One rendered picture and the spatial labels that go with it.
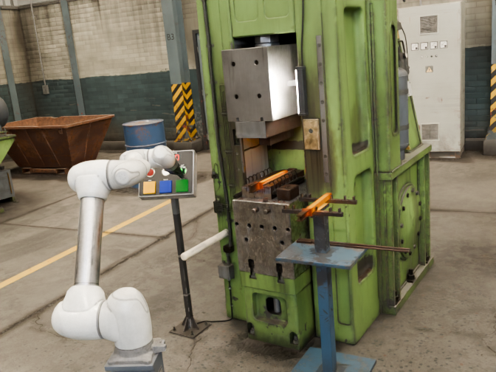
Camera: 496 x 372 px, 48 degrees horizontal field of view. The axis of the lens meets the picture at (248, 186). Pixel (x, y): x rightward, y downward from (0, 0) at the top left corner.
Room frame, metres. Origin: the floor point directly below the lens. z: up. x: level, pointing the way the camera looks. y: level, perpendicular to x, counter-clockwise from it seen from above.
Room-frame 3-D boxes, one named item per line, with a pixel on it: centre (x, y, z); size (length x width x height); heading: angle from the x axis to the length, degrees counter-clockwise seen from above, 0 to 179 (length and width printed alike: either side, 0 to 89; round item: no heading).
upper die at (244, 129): (3.29, -0.16, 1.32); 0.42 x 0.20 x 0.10; 146
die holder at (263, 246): (3.27, -0.21, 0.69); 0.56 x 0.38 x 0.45; 146
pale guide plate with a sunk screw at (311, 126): (3.05, -0.38, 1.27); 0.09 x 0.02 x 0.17; 56
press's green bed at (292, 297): (3.27, -0.21, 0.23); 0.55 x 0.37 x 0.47; 146
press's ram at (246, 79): (3.27, -0.19, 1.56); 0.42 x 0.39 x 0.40; 146
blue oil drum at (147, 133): (7.79, 1.38, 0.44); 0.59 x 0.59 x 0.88
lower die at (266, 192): (3.29, -0.16, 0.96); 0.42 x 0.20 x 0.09; 146
